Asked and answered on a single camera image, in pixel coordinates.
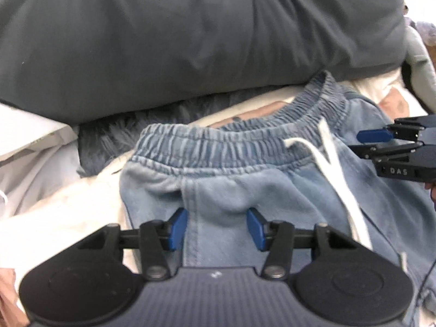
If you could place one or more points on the grey fluffy blanket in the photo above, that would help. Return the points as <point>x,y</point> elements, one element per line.
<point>112,143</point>

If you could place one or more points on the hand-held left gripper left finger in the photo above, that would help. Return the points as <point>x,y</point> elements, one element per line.
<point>177,230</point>

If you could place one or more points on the grey neck pillow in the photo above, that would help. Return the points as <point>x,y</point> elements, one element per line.
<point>422,71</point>

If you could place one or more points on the white bedding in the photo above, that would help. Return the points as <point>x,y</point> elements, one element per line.
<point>44,184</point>

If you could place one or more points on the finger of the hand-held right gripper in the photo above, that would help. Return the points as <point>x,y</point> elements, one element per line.
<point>373,135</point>
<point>378,150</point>

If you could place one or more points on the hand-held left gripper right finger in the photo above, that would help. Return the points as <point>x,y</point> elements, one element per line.
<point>255,231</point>

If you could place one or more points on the blue denim pants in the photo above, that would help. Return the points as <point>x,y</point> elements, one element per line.
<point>238,184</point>

